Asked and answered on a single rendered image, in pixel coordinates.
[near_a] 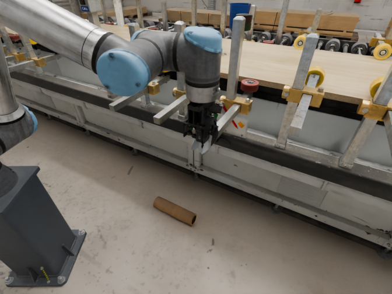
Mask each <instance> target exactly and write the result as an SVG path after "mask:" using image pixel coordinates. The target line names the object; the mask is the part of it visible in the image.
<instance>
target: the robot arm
mask: <svg viewBox="0 0 392 294"><path fill-rule="evenodd" d="M0 24H1V25H3V26H5V27H7V28H9V29H11V30H13V31H15V32H17V33H19V34H21V35H23V36H25V37H27V38H28V39H31V40H33V41H35V42H37V43H39V44H41V45H42V46H44V47H46V48H48V49H50V50H52V51H54V52H56V53H58V54H60V55H62V56H64V57H66V58H68V59H70V60H72V61H74V62H76V63H77V64H79V65H81V66H83V67H85V68H87V69H89V70H91V71H92V72H93V73H95V74H97V75H98V77H99V79H100V81H101V83H102V84H103V85H104V86H105V87H106V88H107V89H108V90H109V91H110V92H112V93H114V94H116V95H119V96H133V95H135V94H137V93H138V92H140V91H142V90H144V89H145V88H146V87H147V86H148V84H149V83H150V82H151V81H152V80H153V79H155V78H156V77H157V76H158V75H160V74H161V73H162V72H163V71H176V72H185V92H186V98H187V99H188V100H189V101H190V103H189V104H188V105H187V110H188V118H187V119H186V120H185V121H183V137H185V136H186V135H187V134H188V135H189V136H191V137H192V138H194V142H193V143H192V145H191V150H192V151H193V150H195V149H197V148H198V150H199V151H200V152H201V154H202V155H205V154H206V153H207V152H208V151H209V150H210V148H211V146H212V145H213V144H214V142H215V141H216V139H217V137H218V134H219V132H218V127H219V126H217V123H216V122H217V119H216V118H215V115H212V114H217V113H219V114H221V111H222V107H223V106H220V105H219V104H217V103H216V102H215V100H216V99H218V97H219V92H220V91H221V89H220V88H219V82H220V73H221V56H222V51H223V48H222V35H221V33H220V32H219V31H217V30H215V29H212V28H208V27H197V26H191V27H186V28H185V29H184V31H183V33H176V32H166V31H150V30H140V31H136V32H135V33H134V34H133V35H132V37H131V39H130V41H127V40H126V39H124V38H122V37H120V36H118V35H116V34H114V33H112V32H110V31H105V30H103V29H102V28H100V27H98V26H96V25H94V24H92V23H90V22H88V21H87V20H85V19H82V18H81V17H79V16H76V15H75V14H73V13H71V12H69V11H67V10H65V9H63V8H61V7H60V6H58V5H56V4H54V3H52V2H50V1H48V0H0ZM37 124H38V123H37V119H36V117H35V115H34V114H33V113H32V112H31V111H29V109H28V108H27V107H26V106H24V105H22V104H21V103H19V102H18V101H16V96H15V92H14V89H13V85H12V80H11V76H10V73H9V69H8V65H7V61H6V57H5V53H4V49H3V46H2V41H1V37H0V156H1V155H2V154H4V153H5V152H7V151H8V150H10V149H11V148H13V147H14V146H16V145H17V144H19V143H20V142H22V141H23V140H25V139H26V138H28V137H29V136H31V135H32V134H33V133H34V132H35V131H36V130H37V127H38V125H37ZM185 125H187V131H186V132H185V130H184V126H185ZM188 125H189V130H188ZM17 182H18V175H17V174H16V172H15V171H14V170H13V169H11V168H9V167H8V166H5V165H4V164H2V163H1V161H0V198H1V197H3V196H4V195H5V194H7V193H8V192H10V190H12V189H13V187H14V186H15V185H16V184H17Z"/></svg>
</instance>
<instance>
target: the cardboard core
mask: <svg viewBox="0 0 392 294"><path fill-rule="evenodd" d="M153 207H155V208H157V209H159V210H161V211H163V212H165V213H167V214H169V215H171V216H173V217H175V218H177V219H179V220H181V221H183V222H184V223H186V224H188V225H190V226H192V225H193V224H194V223H195V220H196V218H197V214H196V213H193V212H191V211H189V210H187V209H185V208H183V207H180V206H178V205H176V204H174V203H172V202H170V201H168V200H166V199H164V198H162V197H157V198H156V199H155V200H154V203H153Z"/></svg>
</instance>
